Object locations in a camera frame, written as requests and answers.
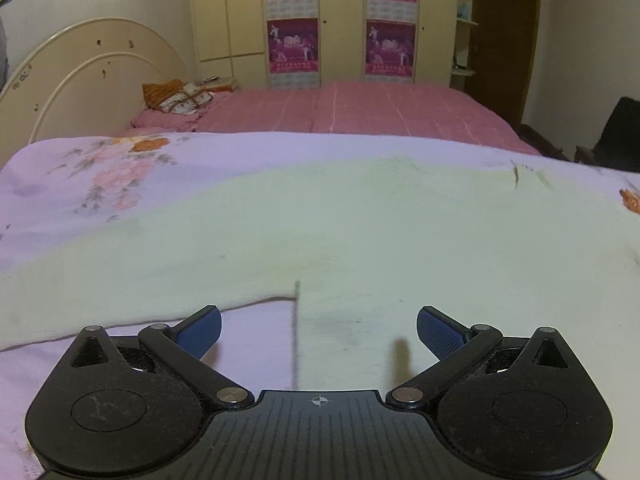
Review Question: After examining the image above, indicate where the pale green cloth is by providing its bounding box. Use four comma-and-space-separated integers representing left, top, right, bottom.
0, 155, 640, 391

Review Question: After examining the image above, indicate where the pink checked bed cover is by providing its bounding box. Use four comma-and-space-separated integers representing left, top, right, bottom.
116, 81, 538, 155

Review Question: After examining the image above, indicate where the orange patterned pillow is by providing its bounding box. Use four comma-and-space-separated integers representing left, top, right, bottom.
142, 79, 213, 116

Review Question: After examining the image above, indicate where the black chair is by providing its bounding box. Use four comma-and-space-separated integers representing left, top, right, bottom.
574, 96, 640, 172

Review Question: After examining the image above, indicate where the cream arched headboard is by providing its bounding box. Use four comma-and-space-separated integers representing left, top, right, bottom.
1, 18, 189, 164

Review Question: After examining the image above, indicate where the lower right pink poster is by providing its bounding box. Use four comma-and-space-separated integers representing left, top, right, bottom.
364, 20, 416, 79

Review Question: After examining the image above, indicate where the lower left pink poster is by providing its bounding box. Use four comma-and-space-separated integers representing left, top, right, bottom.
267, 18, 319, 74

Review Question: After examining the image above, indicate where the grey blue curtain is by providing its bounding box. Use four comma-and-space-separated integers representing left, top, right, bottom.
0, 18, 9, 90

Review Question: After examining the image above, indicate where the cream wardrobe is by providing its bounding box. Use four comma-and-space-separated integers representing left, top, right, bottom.
191, 0, 457, 89

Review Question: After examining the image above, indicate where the dark wooden door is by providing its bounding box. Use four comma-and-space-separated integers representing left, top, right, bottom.
464, 0, 540, 129

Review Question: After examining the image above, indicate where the cream corner shelf unit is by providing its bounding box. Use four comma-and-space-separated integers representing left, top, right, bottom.
450, 0, 478, 91

